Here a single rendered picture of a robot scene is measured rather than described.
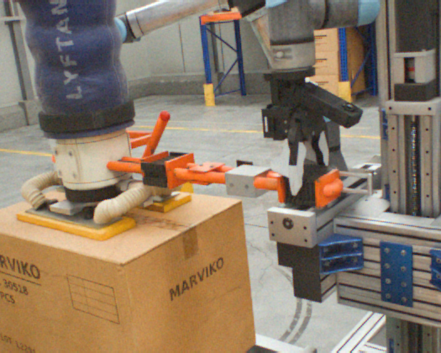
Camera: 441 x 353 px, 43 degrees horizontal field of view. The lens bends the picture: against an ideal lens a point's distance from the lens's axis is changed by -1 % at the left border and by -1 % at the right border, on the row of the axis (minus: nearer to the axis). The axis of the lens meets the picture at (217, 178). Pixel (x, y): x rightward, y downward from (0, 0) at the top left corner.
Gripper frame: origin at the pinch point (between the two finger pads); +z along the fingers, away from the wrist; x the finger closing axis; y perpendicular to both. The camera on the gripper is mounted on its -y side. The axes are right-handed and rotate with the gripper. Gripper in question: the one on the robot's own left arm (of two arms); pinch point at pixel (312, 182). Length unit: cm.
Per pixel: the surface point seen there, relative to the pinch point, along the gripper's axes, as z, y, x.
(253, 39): 17, 618, -839
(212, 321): 38.1, 31.2, -3.2
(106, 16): -33, 50, -2
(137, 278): 17.6, 30.5, 17.5
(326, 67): 61, 390, -710
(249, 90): 114, 627, -825
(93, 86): -19, 51, 5
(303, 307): 122, 98, -144
